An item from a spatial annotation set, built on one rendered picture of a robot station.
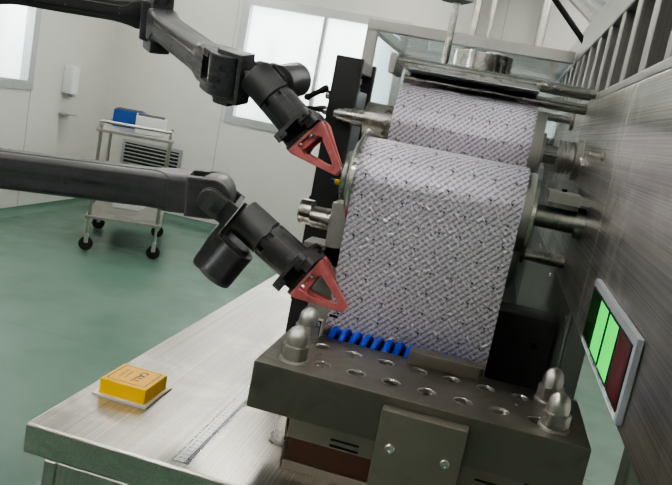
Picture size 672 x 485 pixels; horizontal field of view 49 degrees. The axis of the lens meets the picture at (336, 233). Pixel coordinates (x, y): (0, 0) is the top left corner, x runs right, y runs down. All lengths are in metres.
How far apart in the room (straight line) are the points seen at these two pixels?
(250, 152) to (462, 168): 5.97
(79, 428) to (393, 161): 0.54
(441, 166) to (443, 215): 0.07
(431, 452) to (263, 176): 6.14
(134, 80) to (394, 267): 6.50
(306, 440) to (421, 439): 0.15
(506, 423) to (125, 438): 0.46
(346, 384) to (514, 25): 5.90
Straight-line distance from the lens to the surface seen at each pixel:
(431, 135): 1.27
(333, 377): 0.91
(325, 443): 0.94
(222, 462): 0.96
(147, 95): 7.38
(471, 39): 2.07
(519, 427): 0.90
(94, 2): 1.62
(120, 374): 1.11
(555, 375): 1.00
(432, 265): 1.05
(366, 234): 1.05
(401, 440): 0.89
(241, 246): 1.10
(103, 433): 0.99
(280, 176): 6.89
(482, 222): 1.03
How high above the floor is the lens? 1.34
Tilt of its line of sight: 9 degrees down
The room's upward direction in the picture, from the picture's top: 11 degrees clockwise
